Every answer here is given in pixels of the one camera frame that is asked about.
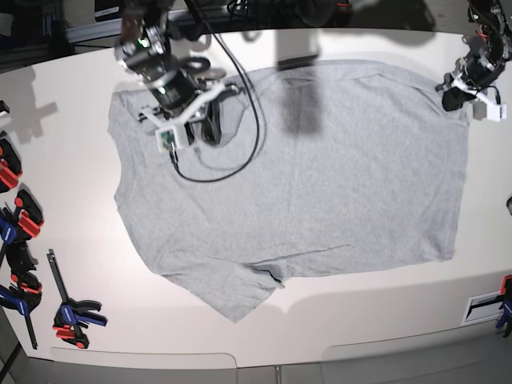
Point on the red black clamp upper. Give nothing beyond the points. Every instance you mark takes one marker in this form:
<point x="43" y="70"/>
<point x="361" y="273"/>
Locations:
<point x="11" y="167"/>

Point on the blue clamp at right edge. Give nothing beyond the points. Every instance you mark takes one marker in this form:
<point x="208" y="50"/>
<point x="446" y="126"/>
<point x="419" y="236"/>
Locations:
<point x="505" y="319"/>

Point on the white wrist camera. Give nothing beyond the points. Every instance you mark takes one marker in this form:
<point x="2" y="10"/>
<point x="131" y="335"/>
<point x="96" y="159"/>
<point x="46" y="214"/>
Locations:
<point x="171" y="137"/>
<point x="496" y="112"/>

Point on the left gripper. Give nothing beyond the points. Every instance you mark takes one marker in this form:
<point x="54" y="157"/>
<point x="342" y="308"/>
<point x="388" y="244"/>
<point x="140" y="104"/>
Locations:
<point x="470" y="81"/>

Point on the blue clamp at edge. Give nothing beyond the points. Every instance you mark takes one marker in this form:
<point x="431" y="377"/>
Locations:
<point x="505" y="319"/>
<point x="11" y="233"/>

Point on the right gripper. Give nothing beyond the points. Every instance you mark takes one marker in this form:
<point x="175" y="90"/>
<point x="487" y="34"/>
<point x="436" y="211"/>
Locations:
<point x="203" y="109"/>

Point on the grey T-shirt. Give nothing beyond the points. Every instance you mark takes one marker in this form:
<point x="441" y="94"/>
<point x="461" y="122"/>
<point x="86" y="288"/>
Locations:
<point x="339" y="168"/>

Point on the blue black bar clamp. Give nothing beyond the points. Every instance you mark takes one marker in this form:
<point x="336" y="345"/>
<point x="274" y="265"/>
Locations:
<point x="73" y="317"/>

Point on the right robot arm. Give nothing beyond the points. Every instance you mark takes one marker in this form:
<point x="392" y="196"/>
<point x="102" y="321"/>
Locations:
<point x="188" y="92"/>

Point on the red black clamp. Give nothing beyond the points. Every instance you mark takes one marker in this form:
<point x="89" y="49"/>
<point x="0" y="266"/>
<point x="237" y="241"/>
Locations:
<point x="28" y="214"/>
<point x="11" y="167"/>

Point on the blue clamp at left edge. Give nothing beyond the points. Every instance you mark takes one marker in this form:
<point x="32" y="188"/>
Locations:
<point x="11" y="233"/>

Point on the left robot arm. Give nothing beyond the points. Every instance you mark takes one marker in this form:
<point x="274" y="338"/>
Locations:
<point x="492" y="41"/>

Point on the blue clamp lower left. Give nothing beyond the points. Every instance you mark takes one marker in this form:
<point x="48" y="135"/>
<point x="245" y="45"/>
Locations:
<point x="25" y="292"/>

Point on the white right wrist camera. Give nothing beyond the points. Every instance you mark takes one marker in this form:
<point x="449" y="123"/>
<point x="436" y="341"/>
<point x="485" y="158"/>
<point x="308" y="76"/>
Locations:
<point x="171" y="137"/>

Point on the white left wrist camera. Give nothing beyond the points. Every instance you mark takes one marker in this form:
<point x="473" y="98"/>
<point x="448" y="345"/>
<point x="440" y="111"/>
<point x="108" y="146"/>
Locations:
<point x="496" y="112"/>

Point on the red black clamp middle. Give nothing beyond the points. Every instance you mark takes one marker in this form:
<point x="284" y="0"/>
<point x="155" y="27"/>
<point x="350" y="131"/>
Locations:
<point x="28" y="214"/>

